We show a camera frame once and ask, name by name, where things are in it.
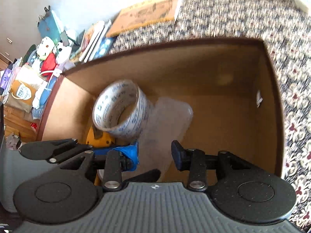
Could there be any brown cardboard box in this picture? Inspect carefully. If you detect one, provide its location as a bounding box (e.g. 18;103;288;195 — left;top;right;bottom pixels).
37;38;285;182

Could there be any floral patterned table cloth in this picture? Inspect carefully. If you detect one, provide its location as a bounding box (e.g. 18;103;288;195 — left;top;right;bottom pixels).
110;0;310;232

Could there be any stack of books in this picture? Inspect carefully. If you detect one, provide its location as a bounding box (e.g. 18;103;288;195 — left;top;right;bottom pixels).
70;20;112;63

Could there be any white plush toy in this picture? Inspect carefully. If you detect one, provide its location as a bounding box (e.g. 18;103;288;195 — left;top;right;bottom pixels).
36;36;55;61

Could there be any yellow book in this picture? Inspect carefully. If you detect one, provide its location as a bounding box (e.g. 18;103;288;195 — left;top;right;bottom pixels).
106;0;182;37

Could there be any red cloth item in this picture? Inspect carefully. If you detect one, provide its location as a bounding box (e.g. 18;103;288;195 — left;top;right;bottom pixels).
41;52;58;81

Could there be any white tape roll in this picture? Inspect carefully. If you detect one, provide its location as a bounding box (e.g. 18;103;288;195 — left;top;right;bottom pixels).
92;79;152;141

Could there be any blue metal box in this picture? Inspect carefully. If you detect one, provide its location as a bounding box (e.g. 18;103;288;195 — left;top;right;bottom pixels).
37;5;64;43

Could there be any yellow tape measure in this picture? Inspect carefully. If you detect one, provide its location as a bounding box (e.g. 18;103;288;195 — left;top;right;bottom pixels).
86;125;115;148

